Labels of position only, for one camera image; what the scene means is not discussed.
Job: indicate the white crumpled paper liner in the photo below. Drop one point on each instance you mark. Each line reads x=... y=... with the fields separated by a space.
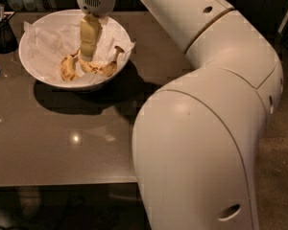
x=51 y=39

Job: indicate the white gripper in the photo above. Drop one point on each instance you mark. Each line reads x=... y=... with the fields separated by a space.
x=97 y=2

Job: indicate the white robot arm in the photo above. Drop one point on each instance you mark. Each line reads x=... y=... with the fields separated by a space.
x=194 y=141

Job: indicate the white ceramic bowl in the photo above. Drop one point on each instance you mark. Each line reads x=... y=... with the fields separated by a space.
x=48 y=77

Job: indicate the short spotted yellow banana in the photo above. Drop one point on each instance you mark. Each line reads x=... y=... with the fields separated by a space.
x=67 y=70

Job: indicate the black mesh utensil holder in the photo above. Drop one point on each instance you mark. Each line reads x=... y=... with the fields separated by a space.
x=8 y=41

